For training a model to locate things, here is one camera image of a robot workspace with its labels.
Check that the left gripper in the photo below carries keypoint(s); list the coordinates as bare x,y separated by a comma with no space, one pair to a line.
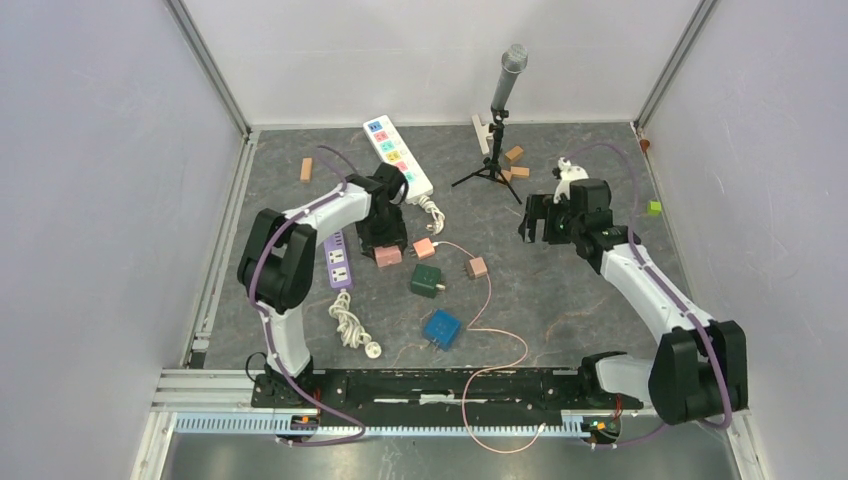
396,236

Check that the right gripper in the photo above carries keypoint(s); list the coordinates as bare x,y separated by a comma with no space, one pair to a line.
543,207

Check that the pink cube socket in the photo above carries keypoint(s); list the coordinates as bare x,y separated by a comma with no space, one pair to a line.
387,256

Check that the pink charger plug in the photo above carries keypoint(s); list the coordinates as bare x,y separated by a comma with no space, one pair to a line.
424,248

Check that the purple USB power strip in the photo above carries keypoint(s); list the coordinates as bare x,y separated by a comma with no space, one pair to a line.
337,262

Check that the brown charger plug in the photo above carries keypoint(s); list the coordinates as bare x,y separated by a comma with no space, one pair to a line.
475,268

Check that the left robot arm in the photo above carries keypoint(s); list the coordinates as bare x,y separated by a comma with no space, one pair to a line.
278,262

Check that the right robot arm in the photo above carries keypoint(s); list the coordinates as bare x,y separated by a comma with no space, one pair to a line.
700,370

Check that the dark green cube socket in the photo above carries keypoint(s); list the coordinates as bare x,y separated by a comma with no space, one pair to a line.
426,281

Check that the small green cube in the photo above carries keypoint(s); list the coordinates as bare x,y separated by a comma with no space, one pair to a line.
654,208

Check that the lower wooden block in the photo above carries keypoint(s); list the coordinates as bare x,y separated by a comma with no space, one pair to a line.
518,172

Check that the wooden block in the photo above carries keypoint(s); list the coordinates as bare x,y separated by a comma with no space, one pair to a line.
514,154
518,172
306,170

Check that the upper wooden block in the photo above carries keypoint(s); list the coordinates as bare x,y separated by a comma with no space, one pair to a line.
514,154

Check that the white multicolour power strip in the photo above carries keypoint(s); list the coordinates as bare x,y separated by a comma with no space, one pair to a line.
389,145

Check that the left wooden block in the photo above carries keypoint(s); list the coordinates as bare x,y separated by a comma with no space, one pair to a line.
306,170

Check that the black tripod stand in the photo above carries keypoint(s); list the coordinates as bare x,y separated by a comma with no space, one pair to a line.
491,168

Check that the blue cube socket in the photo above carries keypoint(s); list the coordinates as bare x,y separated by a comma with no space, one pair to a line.
441,330

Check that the grey microphone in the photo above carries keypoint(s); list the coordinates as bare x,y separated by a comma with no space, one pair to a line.
513,62

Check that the white bracket piece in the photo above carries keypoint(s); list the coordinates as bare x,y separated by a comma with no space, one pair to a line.
483,134

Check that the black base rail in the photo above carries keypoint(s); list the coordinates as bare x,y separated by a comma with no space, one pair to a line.
435,397

